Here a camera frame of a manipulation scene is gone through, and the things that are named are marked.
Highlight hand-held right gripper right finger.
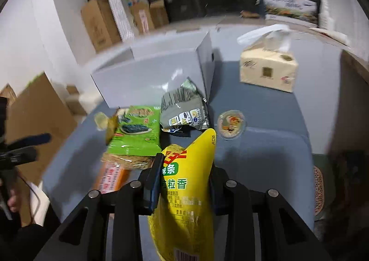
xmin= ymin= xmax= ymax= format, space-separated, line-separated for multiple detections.
xmin=209 ymin=167 xmax=335 ymax=261

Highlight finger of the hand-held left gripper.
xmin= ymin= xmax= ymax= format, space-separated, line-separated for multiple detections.
xmin=0 ymin=147 xmax=37 ymax=167
xmin=9 ymin=133 xmax=52 ymax=150

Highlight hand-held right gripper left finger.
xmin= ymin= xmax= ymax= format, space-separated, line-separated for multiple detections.
xmin=34 ymin=153 xmax=165 ymax=261

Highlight yellow snack bag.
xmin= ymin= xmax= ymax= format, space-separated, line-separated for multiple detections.
xmin=148 ymin=128 xmax=217 ymax=261

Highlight person's left hand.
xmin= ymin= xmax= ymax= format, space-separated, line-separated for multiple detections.
xmin=8 ymin=188 xmax=21 ymax=213

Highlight large flat cardboard sheet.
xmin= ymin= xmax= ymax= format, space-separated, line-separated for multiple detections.
xmin=5 ymin=72 xmax=79 ymax=182

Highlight orange cracker packet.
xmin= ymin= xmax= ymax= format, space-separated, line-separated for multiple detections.
xmin=92 ymin=152 xmax=156 ymax=195

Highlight low stacked cardboard boxes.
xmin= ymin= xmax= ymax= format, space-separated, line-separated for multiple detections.
xmin=64 ymin=85 xmax=88 ymax=117

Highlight green seaweed snack packet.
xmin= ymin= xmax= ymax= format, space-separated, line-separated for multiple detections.
xmin=107 ymin=106 xmax=161 ymax=158

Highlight round clear snack cup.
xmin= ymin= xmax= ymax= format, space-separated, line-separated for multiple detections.
xmin=217 ymin=110 xmax=248 ymax=140

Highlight small pale yellow packet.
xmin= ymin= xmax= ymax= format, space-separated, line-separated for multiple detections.
xmin=95 ymin=112 xmax=109 ymax=131

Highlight grey snack packet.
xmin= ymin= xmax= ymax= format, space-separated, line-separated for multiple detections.
xmin=160 ymin=77 xmax=209 ymax=133

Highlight woven basket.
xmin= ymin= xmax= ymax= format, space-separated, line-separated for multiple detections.
xmin=313 ymin=165 xmax=326 ymax=217

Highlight white cardboard box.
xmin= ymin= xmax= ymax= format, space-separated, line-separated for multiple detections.
xmin=91 ymin=31 xmax=216 ymax=109

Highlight beige tissue pack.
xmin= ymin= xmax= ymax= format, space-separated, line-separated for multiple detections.
xmin=237 ymin=24 xmax=299 ymax=93

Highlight tall brown cardboard box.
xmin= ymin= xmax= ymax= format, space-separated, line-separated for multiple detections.
xmin=81 ymin=0 xmax=122 ymax=52

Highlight white striped paper bag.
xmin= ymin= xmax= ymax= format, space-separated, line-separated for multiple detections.
xmin=107 ymin=0 xmax=137 ymax=42

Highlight small brown cardboard box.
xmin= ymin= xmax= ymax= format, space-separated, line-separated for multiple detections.
xmin=149 ymin=0 xmax=170 ymax=29

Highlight printed tissue box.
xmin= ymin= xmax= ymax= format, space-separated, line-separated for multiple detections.
xmin=261 ymin=0 xmax=318 ymax=26

